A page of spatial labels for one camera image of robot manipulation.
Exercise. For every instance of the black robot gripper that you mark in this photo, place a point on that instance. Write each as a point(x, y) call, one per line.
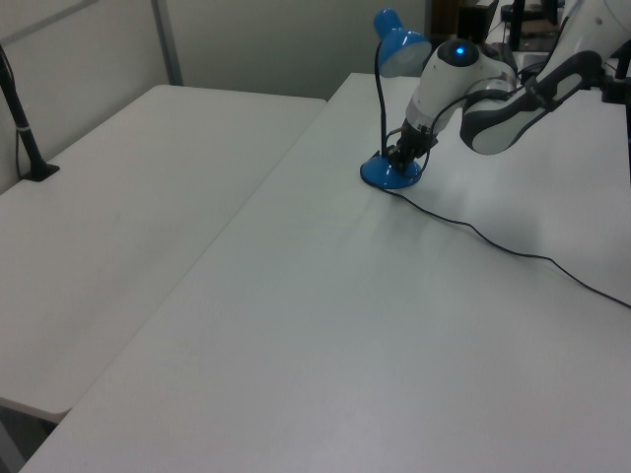
point(416, 138)

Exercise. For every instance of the blue gooseneck desk lamp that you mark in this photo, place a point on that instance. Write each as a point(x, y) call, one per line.
point(379, 170)

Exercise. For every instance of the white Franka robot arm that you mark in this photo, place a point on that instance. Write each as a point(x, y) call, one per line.
point(443, 74)

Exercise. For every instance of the dark background monitor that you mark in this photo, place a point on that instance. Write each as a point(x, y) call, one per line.
point(475, 22)

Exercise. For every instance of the black background pole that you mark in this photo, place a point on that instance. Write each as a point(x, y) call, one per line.
point(516, 24)

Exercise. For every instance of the black stand with clamp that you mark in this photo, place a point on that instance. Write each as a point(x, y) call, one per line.
point(616, 88)

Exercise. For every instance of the black pole with clamp base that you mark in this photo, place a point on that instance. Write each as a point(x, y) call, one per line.
point(24, 133)

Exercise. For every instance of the grey partition post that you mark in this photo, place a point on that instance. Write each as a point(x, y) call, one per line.
point(167, 44)

